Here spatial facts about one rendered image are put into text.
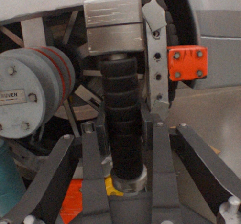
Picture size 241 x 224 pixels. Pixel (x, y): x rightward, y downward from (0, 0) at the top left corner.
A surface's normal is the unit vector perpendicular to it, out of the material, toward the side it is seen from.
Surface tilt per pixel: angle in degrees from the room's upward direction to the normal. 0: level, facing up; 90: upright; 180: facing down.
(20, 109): 90
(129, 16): 90
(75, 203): 90
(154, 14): 90
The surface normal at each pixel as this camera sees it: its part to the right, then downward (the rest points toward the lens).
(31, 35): 0.01, 0.33
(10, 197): 0.72, 0.20
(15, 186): 0.94, 0.02
